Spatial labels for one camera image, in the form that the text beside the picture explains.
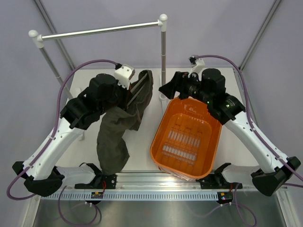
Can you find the white rack base foot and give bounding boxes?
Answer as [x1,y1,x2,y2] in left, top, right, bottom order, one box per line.
[159,74,168,108]

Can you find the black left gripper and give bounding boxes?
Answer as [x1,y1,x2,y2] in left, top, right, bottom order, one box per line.
[98,77,132,115]

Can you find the orange plastic tub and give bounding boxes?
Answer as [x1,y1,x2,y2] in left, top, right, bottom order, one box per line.
[150,98,222,181]

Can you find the aluminium mounting rail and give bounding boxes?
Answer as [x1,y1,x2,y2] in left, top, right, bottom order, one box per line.
[30,172,288,191]

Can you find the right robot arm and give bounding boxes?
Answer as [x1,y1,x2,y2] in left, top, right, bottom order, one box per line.
[159,68,301,196]

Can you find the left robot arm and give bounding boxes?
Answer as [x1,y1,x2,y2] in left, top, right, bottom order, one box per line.
[12,72,133,197]

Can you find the dark green shorts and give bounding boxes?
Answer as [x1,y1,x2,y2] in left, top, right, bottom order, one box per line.
[96,70,153,175]

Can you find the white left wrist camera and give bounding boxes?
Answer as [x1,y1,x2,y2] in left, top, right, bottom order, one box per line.
[114,64,135,90]

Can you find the white slotted cable duct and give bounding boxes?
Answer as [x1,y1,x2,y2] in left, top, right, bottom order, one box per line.
[44,190,218,201]

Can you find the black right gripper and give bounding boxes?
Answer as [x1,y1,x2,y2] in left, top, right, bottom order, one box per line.
[159,71,213,105]

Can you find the silver clothes rack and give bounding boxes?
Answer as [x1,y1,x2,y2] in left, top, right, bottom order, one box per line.
[28,14,168,100]

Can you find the beige wire hanger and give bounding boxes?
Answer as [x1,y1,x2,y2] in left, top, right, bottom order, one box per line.
[126,70,149,107]

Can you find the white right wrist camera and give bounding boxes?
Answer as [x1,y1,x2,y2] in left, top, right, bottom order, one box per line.
[189,55,205,75]

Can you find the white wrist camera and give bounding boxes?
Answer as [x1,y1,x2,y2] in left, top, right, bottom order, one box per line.
[189,55,205,75]
[114,64,135,90]

